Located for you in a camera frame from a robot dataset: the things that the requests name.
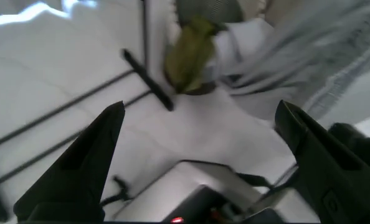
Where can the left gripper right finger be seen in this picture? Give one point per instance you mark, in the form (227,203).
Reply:
(334,180)

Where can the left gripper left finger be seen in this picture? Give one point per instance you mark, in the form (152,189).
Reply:
(76,174)

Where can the pale grey shorts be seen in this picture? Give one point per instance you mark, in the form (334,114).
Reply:
(266,46)

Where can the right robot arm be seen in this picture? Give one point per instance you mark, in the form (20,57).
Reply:
(368,146)

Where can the black clothes rack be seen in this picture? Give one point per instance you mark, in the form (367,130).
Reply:
(147,79)

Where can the white laundry basket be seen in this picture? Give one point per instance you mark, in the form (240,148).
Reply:
(210,9)

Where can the green garment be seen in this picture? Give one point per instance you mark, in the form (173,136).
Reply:
(188,56)

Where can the white curtain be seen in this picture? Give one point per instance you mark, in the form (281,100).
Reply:
(17,6)

